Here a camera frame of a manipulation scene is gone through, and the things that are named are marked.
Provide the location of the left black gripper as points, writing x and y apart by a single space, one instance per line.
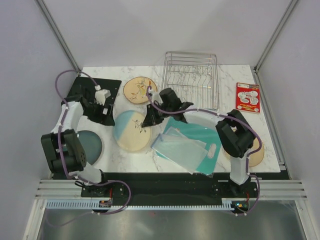
106 119

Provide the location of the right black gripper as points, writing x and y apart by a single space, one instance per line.
151 118

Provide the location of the blue and beige plate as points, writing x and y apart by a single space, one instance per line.
129 133

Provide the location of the beige bird plate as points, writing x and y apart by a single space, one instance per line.
135 90
257 157

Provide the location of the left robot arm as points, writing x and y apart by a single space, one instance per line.
62 148

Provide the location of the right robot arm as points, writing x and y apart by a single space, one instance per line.
235 134

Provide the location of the dark teal plate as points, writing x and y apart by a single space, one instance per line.
92 145

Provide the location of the black square plate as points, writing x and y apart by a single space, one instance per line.
86 87

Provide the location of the clear plastic zip bag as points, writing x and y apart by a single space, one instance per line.
181 150

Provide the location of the teal cutting board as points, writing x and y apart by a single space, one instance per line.
208 136

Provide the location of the red booklet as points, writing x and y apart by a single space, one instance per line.
248 97

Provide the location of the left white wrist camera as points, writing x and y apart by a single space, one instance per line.
101 95

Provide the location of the metal wire dish rack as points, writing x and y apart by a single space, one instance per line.
193 76

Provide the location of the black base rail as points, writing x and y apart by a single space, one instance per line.
169 189

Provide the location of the light blue cable duct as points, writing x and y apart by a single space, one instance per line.
97 204

